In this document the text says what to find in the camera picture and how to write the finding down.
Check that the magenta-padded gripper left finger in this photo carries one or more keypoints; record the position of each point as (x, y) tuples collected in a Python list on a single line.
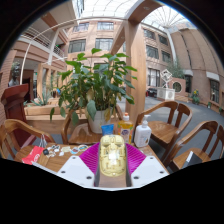
[(75, 170)]

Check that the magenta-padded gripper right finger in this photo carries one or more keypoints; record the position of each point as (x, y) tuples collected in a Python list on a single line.
[(150, 170)]

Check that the yellow computer mouse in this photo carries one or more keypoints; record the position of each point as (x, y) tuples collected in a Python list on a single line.
[(112, 160)]

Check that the cream sticker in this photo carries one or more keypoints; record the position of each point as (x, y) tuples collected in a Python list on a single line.
[(65, 149)]

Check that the small black round object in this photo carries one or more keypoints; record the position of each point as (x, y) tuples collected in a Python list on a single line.
[(45, 152)]

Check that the wooden armchair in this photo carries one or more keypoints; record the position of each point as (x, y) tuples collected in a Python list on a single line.
[(13, 125), (196, 128), (80, 135), (163, 130)]

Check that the white pump bottle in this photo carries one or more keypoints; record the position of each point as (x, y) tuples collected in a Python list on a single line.
[(142, 135)]

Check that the red paper bag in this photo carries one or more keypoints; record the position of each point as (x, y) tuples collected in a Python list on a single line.
[(33, 156)]

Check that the black flat case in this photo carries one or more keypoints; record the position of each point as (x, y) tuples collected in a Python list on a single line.
[(193, 159)]

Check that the yellow dish soap bottle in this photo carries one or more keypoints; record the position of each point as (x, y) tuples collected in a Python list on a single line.
[(125, 131)]

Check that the blue squeeze tube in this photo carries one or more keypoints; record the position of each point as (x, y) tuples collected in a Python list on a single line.
[(107, 130)]

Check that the spiky agave plant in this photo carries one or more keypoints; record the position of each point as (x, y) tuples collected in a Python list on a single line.
[(38, 100)]

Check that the white sculpture on plinth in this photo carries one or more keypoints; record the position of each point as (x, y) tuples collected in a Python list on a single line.
[(166, 90)]

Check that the green potted plant, white pot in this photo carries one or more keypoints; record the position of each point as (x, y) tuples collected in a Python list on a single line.
[(96, 83)]

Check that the dark bust statue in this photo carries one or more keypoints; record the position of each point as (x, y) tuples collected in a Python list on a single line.
[(14, 75)]

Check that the dark red wooden pedestal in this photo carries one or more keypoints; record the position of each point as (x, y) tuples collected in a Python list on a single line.
[(15, 103)]

